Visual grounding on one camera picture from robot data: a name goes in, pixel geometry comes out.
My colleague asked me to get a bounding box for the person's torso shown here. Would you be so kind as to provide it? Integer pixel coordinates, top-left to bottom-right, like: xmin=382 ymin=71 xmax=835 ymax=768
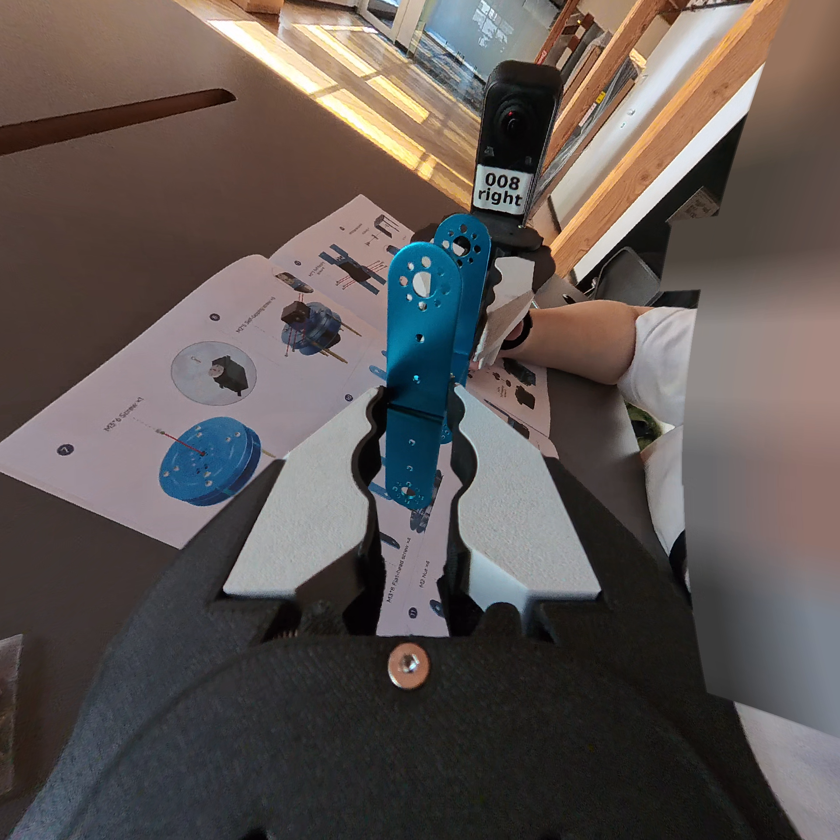
xmin=640 ymin=423 xmax=840 ymax=840

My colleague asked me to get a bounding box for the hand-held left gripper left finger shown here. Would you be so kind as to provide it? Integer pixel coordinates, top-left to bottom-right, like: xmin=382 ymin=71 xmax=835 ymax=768
xmin=222 ymin=386 xmax=389 ymax=635

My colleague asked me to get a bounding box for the wooden post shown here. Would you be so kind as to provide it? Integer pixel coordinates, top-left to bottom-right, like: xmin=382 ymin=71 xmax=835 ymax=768
xmin=550 ymin=0 xmax=791 ymax=280
xmin=535 ymin=0 xmax=690 ymax=172

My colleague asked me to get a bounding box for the dark grey chair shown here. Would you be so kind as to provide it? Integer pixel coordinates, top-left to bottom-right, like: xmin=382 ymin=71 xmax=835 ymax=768
xmin=591 ymin=248 xmax=661 ymax=305

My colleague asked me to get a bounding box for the glass door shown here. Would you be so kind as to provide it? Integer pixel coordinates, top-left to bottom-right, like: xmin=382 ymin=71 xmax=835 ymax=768
xmin=357 ymin=0 xmax=572 ymax=74

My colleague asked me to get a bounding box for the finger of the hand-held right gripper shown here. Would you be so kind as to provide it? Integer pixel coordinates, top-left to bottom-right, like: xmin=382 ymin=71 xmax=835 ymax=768
xmin=484 ymin=257 xmax=537 ymax=317
xmin=471 ymin=297 xmax=532 ymax=370

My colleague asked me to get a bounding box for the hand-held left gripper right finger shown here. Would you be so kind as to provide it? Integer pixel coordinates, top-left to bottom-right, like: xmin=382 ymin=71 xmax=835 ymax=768
xmin=441 ymin=383 xmax=602 ymax=635

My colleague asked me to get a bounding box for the blue bent metal bracket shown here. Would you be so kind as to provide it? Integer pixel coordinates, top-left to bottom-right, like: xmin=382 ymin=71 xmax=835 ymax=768
xmin=384 ymin=241 xmax=462 ymax=514

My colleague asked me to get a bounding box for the open instruction manual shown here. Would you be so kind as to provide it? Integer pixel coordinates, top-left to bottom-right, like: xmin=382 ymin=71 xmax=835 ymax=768
xmin=0 ymin=193 xmax=560 ymax=639

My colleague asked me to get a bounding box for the person's right forearm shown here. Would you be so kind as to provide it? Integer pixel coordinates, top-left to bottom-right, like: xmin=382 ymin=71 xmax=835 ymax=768
xmin=521 ymin=305 xmax=697 ymax=427

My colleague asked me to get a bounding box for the clear plastic bag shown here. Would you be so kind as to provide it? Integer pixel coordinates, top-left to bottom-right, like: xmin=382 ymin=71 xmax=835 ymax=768
xmin=0 ymin=633 xmax=25 ymax=785

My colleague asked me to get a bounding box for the blue straight metal bracket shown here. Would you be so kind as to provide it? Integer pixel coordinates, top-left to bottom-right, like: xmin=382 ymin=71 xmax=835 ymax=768
xmin=432 ymin=213 xmax=494 ymax=401

